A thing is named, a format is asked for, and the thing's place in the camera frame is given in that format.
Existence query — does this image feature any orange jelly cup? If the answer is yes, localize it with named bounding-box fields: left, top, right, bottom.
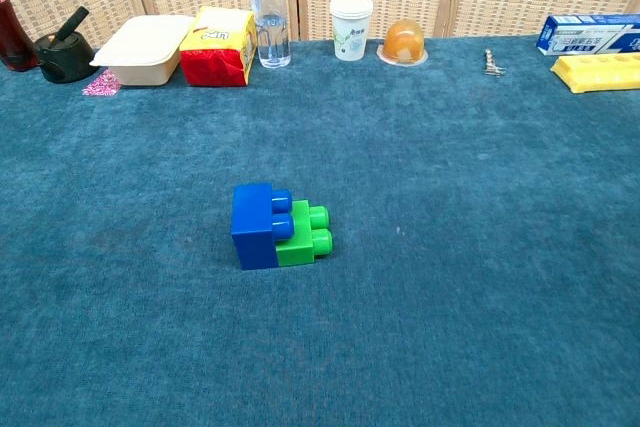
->
left=376, top=19, right=430, bottom=67

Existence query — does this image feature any yellow red snack bag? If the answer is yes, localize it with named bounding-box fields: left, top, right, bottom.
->
left=178, top=5, right=258, bottom=88

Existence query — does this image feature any cola bottle red cap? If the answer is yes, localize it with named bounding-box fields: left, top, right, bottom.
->
left=0, top=0, right=40, bottom=72

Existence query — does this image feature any white paper cup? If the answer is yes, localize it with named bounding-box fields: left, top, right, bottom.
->
left=329, top=0, right=375, bottom=62

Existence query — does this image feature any teal table cloth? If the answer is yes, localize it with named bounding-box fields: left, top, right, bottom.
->
left=0, top=35, right=640, bottom=427

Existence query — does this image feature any green toy brick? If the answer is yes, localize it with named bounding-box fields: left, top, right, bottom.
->
left=273, top=199, right=335, bottom=268

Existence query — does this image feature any small metal clip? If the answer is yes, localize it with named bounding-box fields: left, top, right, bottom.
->
left=482, top=48, right=506, bottom=79

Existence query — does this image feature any blue white toothpaste box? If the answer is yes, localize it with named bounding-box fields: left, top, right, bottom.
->
left=535, top=13, right=640, bottom=57

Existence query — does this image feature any beige lidded lunch box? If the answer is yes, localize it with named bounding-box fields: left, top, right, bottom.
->
left=89, top=14, right=196, bottom=87

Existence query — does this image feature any black pot with pestle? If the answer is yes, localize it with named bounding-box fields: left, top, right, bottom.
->
left=33, top=6, right=100, bottom=84

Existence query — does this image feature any pink patterned packet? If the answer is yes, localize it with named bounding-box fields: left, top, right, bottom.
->
left=81, top=70, right=123, bottom=98

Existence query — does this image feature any clear water bottle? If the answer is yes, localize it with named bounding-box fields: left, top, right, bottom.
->
left=248, top=0, right=292, bottom=69

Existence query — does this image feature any blue toy brick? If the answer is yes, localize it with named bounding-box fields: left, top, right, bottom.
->
left=230, top=181, right=295, bottom=271

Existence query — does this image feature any yellow plastic tray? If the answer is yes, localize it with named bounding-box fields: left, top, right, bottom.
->
left=550, top=52, right=640, bottom=95

